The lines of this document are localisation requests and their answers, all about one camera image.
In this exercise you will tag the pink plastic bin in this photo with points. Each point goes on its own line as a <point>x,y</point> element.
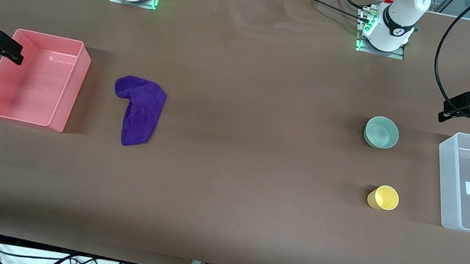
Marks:
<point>31,81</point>

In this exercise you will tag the table cover sheet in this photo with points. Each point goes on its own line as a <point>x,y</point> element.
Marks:
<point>228,198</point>

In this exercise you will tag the yellow plastic cup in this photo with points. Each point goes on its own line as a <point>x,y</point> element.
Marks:
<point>385,198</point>

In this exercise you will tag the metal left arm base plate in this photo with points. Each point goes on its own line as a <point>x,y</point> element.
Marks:
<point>398,56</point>

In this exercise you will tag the purple cloth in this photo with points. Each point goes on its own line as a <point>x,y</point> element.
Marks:
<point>139,110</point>

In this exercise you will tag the pale green bowl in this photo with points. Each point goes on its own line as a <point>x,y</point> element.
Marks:
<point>381,132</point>

